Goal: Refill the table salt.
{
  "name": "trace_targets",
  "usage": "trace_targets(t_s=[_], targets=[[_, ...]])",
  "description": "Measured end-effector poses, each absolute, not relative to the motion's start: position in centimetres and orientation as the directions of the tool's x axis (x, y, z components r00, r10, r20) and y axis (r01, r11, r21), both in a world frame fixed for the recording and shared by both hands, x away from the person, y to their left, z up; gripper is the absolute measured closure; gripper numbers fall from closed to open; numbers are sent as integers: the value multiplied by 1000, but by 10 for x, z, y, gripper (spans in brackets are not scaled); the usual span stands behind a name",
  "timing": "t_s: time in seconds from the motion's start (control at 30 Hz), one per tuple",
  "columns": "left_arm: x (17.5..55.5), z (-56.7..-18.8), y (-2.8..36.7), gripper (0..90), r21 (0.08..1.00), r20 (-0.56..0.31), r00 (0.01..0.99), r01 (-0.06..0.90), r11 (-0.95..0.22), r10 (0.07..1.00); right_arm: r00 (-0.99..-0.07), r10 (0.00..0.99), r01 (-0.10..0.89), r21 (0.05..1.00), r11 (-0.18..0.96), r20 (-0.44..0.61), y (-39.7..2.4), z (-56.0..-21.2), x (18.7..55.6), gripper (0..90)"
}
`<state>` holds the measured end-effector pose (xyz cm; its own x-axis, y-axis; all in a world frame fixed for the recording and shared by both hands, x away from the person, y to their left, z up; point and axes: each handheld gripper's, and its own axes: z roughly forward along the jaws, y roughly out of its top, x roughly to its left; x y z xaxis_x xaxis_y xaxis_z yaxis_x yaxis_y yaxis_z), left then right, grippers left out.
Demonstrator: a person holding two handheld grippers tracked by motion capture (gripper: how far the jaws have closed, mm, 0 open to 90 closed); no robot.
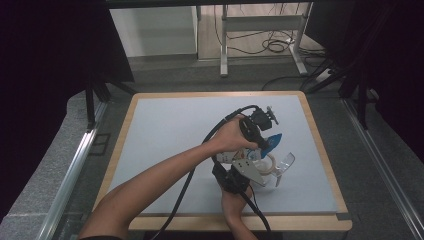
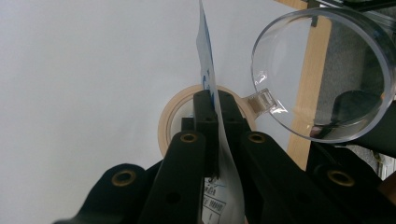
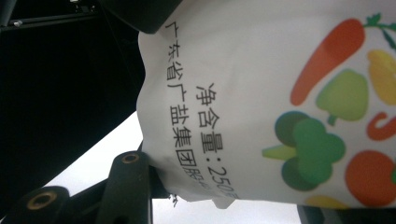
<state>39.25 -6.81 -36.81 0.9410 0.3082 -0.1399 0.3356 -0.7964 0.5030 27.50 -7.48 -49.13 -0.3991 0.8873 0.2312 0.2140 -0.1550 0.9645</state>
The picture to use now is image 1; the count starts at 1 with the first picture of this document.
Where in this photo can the clear glass jar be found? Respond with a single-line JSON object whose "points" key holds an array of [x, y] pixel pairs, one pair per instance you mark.
{"points": [[268, 166]]}

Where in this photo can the white cabinet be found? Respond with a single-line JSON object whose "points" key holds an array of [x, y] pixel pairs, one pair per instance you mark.
{"points": [[153, 31]]}

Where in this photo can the black curtain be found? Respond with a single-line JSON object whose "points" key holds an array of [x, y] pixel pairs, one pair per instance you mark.
{"points": [[43, 66], [393, 50]]}

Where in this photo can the black floor bracket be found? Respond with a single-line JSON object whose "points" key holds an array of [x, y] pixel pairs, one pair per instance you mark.
{"points": [[99, 144]]}

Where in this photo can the white metal desk frame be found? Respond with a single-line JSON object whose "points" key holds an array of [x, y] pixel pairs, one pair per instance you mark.
{"points": [[260, 23]]}

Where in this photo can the black metal stand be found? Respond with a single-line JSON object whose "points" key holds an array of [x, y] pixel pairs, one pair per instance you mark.
{"points": [[361, 96]]}

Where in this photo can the person's left hand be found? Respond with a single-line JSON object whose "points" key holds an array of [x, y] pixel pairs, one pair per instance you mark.
{"points": [[230, 136]]}

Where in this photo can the person's right hand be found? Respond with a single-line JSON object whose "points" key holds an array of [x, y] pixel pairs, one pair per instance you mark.
{"points": [[235, 205]]}

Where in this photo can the white and blue pouch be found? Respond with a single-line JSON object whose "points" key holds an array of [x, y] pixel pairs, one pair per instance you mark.
{"points": [[273, 141]]}

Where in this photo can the aluminium floor rail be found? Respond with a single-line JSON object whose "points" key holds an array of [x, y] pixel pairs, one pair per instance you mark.
{"points": [[383, 166], [70, 180]]}

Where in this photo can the wooden table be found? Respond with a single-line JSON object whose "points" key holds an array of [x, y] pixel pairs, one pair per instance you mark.
{"points": [[300, 222]]}

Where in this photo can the white power strip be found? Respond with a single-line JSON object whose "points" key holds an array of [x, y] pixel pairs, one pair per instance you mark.
{"points": [[323, 76]]}

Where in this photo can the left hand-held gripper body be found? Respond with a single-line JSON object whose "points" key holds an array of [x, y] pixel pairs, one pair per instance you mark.
{"points": [[258, 121]]}

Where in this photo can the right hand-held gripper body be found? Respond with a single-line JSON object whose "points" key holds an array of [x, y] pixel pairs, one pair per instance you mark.
{"points": [[235, 181]]}

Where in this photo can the pale grey table mat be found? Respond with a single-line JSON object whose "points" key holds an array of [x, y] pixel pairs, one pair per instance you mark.
{"points": [[166, 133]]}

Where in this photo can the black tripod stand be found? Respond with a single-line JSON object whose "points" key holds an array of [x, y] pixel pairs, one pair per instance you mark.
{"points": [[90, 103]]}

